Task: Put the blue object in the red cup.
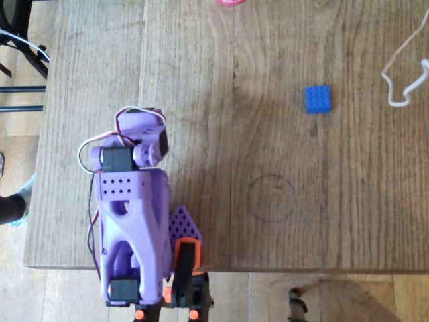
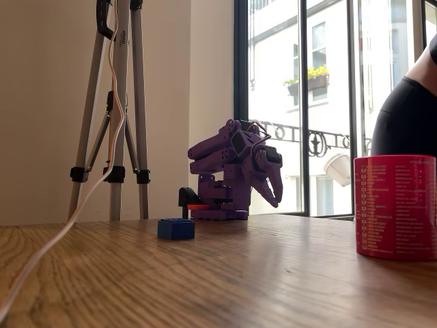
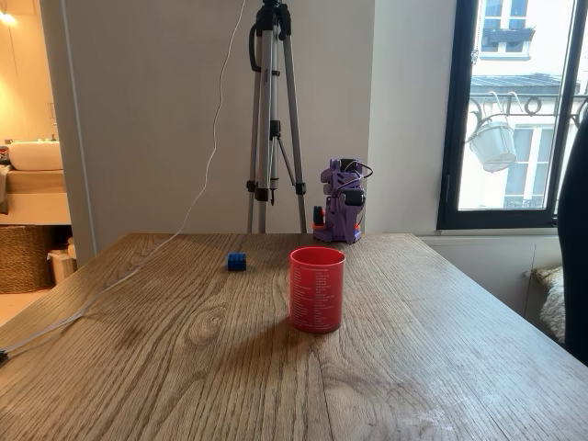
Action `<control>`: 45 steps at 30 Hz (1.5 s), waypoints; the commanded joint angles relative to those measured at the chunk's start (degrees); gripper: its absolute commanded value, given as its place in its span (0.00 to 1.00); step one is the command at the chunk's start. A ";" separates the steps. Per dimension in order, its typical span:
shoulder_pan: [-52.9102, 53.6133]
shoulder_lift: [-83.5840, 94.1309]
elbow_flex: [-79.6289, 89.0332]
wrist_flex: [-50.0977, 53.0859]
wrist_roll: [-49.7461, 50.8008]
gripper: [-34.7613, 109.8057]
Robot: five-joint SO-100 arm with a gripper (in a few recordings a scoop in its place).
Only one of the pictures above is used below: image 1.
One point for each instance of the purple perforated robot base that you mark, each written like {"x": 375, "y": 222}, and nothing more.
{"x": 184, "y": 224}

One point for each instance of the pink round object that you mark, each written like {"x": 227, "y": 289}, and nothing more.
{"x": 229, "y": 2}

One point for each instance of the blue lego block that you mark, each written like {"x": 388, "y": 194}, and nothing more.
{"x": 317, "y": 99}

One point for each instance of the person's foot in sock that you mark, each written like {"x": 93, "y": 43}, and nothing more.
{"x": 15, "y": 208}

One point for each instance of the orange and black clamp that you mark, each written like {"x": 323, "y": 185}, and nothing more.
{"x": 139, "y": 314}
{"x": 186, "y": 265}

